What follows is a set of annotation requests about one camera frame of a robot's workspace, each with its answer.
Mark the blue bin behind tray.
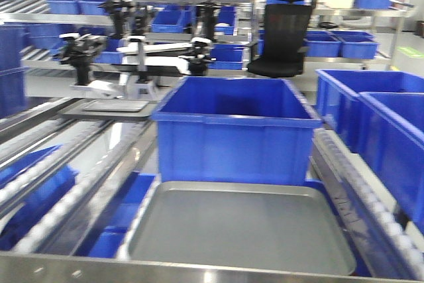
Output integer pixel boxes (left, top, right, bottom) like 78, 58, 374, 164
152, 77, 322, 186

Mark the white robot arm rig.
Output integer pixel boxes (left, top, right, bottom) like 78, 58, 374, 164
56, 0, 220, 99

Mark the blue bin right shelf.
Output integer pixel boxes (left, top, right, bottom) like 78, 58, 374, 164
315, 69, 423, 230

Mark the black office chair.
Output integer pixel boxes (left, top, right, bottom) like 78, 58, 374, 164
247, 0, 313, 78

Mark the grey metal tray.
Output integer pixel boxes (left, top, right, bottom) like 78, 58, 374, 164
117, 182, 356, 275

